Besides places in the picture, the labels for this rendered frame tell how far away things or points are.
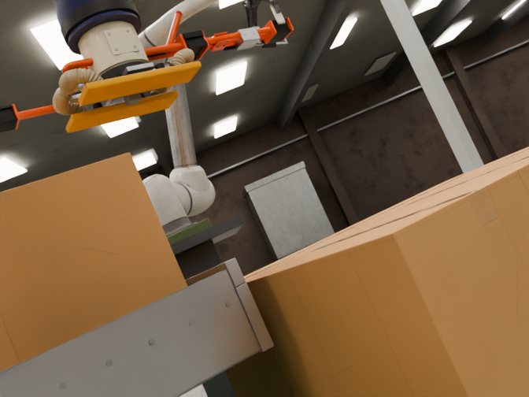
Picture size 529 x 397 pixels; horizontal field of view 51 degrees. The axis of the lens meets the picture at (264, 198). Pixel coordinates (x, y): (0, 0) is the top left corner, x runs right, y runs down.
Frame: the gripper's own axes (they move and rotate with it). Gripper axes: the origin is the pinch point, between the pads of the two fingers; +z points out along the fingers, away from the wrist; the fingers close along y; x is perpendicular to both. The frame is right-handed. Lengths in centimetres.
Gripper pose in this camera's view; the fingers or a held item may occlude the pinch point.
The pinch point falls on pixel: (271, 31)
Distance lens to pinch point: 204.4
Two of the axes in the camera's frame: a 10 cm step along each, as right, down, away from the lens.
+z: 4.1, 9.1, -0.8
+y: 4.7, -2.9, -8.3
